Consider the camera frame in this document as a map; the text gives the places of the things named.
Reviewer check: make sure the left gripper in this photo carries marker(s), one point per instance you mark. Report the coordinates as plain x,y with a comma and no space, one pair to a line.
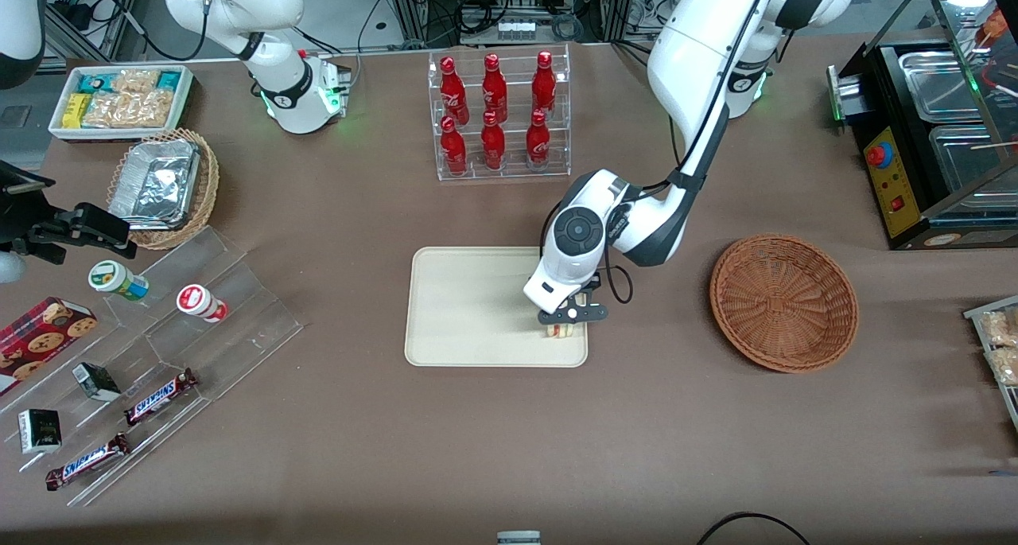
593,283

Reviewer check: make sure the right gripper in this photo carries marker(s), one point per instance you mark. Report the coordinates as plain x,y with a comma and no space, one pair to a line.
41,228

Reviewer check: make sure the triangular sandwich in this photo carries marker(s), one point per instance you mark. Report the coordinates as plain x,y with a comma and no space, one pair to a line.
561,332

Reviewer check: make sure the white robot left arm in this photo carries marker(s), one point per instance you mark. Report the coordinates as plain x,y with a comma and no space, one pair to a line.
700,52

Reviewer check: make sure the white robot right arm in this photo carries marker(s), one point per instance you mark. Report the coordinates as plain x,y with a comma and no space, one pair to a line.
282,91

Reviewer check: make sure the aluminium foil tray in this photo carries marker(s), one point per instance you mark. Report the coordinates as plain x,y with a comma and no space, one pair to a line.
155,183

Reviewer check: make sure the cream rectangular serving tray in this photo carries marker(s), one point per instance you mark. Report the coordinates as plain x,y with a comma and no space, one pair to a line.
469,306

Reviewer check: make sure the light wicker basket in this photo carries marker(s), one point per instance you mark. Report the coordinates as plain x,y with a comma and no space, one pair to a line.
203,203

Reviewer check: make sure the brown round wicker basket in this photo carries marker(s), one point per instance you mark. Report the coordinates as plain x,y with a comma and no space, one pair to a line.
783,302

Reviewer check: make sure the metal tray with pastries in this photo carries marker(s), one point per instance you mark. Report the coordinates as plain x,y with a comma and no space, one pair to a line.
1008,406

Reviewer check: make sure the green lidded yogurt cup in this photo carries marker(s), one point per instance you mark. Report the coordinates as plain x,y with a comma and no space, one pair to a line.
118,280

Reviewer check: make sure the white plastic snack bin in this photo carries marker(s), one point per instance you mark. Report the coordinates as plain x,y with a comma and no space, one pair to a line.
56,127

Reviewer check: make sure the red tartan cookie box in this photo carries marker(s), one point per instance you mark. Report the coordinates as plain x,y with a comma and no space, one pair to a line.
40,342

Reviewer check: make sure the yellow snack packet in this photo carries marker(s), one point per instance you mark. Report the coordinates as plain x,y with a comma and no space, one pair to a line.
75,111

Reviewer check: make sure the clear bag of pastries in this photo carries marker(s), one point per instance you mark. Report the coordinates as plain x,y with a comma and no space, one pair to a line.
134,81
127,110

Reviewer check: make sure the red lidded yogurt cup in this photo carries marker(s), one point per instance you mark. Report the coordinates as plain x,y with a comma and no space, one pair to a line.
199,302

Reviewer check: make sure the teal snack packet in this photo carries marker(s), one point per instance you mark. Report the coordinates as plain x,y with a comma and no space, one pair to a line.
92,82
169,79

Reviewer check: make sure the small black carton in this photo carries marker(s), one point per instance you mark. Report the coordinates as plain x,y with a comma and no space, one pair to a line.
97,382
40,431

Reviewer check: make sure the clear acrylic bottle rack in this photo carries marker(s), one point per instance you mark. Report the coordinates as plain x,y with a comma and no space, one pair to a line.
513,171

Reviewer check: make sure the red cola bottle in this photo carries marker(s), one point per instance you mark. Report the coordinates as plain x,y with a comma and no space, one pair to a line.
453,91
544,83
453,147
538,141
493,143
494,87

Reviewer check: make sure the Snickers chocolate bar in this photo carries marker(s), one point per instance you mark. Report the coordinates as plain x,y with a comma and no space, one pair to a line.
86,461
159,396

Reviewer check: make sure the clear acrylic step shelf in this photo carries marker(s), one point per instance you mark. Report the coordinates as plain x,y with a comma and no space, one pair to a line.
238,322

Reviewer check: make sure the grey device edge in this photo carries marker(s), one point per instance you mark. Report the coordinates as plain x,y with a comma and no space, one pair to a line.
518,539

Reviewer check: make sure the white power strip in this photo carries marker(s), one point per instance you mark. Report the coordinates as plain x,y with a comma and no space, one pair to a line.
517,29

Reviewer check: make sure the black food warmer appliance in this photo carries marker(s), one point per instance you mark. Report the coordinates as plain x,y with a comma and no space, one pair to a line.
899,211

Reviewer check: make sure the stainless steel pan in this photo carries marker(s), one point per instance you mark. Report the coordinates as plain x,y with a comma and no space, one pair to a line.
938,87
966,163

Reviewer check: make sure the wrapped pastry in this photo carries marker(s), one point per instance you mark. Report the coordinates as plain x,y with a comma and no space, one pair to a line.
1000,328
1004,366

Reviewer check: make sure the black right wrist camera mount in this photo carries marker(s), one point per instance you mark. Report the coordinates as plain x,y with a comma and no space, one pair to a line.
24,181

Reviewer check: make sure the aluminium frame rack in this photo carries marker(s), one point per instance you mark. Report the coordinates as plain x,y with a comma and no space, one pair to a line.
413,4

